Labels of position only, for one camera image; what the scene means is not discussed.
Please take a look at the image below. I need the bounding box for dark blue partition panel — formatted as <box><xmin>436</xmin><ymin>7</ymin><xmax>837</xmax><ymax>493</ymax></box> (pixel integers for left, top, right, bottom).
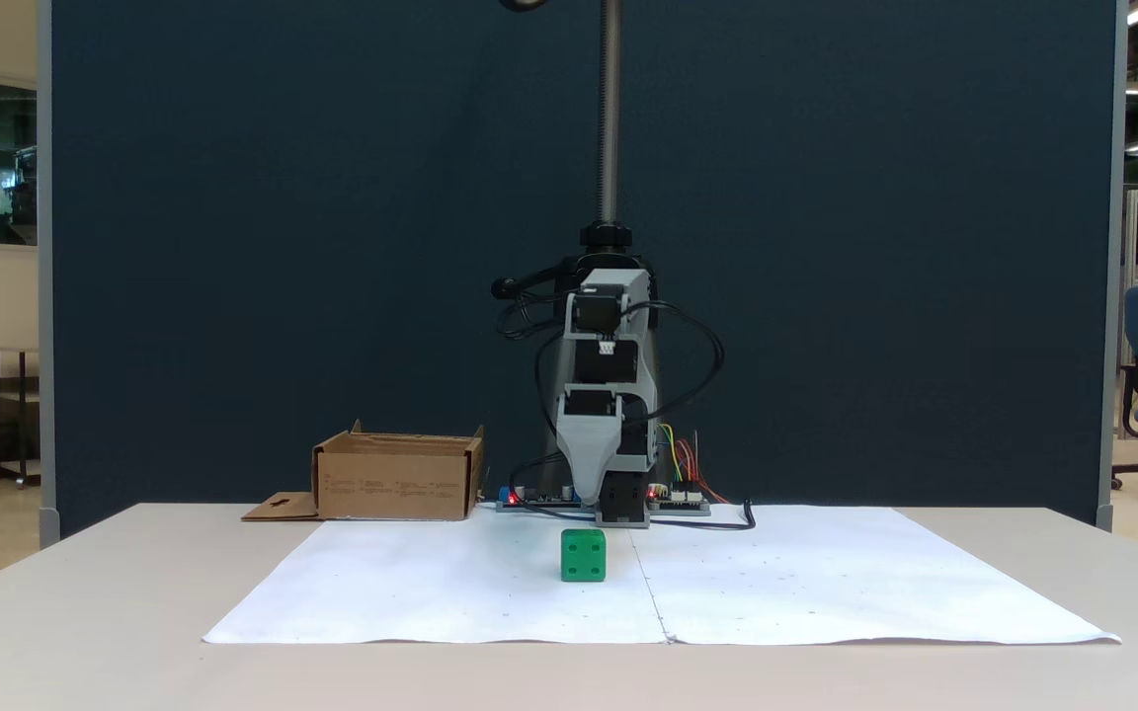
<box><xmin>38</xmin><ymin>0</ymin><xmax>1124</xmax><ymax>539</ymax></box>

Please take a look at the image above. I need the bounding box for blue circuit board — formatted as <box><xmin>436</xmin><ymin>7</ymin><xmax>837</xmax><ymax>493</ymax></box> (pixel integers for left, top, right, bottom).
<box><xmin>496</xmin><ymin>485</ymin><xmax>582</xmax><ymax>514</ymax></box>

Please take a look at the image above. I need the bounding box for thin black servo cable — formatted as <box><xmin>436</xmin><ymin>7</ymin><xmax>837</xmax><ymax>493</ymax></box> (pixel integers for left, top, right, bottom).
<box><xmin>533</xmin><ymin>334</ymin><xmax>572</xmax><ymax>447</ymax></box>
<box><xmin>626</xmin><ymin>300</ymin><xmax>726</xmax><ymax>428</ymax></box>
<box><xmin>494</xmin><ymin>276</ymin><xmax>572</xmax><ymax>343</ymax></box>

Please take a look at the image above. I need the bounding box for red wire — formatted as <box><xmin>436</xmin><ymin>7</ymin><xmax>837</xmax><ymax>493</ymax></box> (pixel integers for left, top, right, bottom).
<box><xmin>678</xmin><ymin>434</ymin><xmax>729</xmax><ymax>505</ymax></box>

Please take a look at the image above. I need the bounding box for green die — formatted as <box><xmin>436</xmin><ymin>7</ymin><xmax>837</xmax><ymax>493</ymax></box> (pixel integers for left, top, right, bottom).
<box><xmin>560</xmin><ymin>528</ymin><xmax>608</xmax><ymax>583</ymax></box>

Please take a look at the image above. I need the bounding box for framed wall window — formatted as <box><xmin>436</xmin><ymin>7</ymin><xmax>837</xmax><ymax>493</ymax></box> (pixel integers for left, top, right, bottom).
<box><xmin>0</xmin><ymin>70</ymin><xmax>40</xmax><ymax>254</ymax></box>

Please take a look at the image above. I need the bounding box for dark metal cart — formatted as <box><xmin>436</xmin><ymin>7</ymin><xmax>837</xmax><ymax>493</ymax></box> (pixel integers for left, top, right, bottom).
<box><xmin>0</xmin><ymin>346</ymin><xmax>41</xmax><ymax>488</ymax></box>

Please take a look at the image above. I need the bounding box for metal stand pole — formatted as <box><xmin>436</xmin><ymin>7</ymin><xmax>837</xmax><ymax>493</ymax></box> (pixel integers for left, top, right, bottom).
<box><xmin>579</xmin><ymin>0</ymin><xmax>635</xmax><ymax>254</ymax></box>

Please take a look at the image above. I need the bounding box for thick black power cable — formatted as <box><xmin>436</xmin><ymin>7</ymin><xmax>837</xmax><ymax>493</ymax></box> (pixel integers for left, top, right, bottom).
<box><xmin>648</xmin><ymin>499</ymin><xmax>757</xmax><ymax>532</ymax></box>

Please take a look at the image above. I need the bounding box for circuit board with coloured wires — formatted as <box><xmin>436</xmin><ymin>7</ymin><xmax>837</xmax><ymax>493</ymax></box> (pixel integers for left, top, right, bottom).
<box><xmin>648</xmin><ymin>483</ymin><xmax>712</xmax><ymax>517</ymax></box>

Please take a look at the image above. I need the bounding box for brown cardboard box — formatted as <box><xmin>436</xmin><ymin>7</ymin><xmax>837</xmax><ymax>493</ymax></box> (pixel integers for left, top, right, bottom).
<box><xmin>241</xmin><ymin>420</ymin><xmax>486</xmax><ymax>522</ymax></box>

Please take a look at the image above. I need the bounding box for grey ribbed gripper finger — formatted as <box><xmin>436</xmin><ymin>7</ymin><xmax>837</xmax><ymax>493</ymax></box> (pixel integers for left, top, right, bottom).
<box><xmin>557</xmin><ymin>415</ymin><xmax>625</xmax><ymax>507</ymax></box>

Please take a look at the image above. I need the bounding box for grey flat gripper finger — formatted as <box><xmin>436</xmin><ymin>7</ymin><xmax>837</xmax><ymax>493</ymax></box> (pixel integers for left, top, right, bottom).
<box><xmin>616</xmin><ymin>392</ymin><xmax>660</xmax><ymax>473</ymax></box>

